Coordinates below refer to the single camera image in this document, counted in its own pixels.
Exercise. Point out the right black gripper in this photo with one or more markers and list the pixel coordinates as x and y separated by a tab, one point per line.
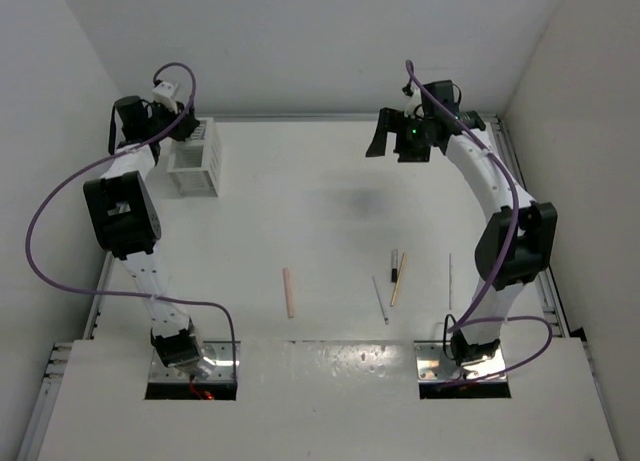
393	120

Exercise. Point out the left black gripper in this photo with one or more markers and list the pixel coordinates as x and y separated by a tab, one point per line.
183	129

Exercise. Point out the black silver eyeliner pen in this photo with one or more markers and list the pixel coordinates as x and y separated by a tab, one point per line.
394	265

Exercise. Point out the thin white makeup stick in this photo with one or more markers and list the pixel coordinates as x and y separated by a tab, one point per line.
450	281

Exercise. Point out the thin grey makeup pencil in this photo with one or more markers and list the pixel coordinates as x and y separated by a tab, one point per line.
380	302

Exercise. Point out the pink makeup stick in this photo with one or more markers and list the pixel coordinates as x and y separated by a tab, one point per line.
288	289

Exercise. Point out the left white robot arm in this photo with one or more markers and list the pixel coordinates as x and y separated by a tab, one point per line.
126	223

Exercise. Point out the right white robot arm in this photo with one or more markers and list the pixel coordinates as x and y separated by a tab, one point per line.
517	241

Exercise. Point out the white slatted organizer box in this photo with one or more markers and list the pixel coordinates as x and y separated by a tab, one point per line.
194	165

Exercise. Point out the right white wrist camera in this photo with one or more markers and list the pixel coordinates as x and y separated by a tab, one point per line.
413	108

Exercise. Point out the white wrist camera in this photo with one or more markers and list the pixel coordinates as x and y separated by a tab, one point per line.
413	108
165	94

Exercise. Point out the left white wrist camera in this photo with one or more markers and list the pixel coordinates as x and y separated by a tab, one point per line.
165	94

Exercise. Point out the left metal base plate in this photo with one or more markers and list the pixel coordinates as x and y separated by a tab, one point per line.
216	367

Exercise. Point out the metal base plate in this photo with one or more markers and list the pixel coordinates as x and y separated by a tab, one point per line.
216	367
434	367

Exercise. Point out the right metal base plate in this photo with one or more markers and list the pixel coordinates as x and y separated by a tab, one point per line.
434	367

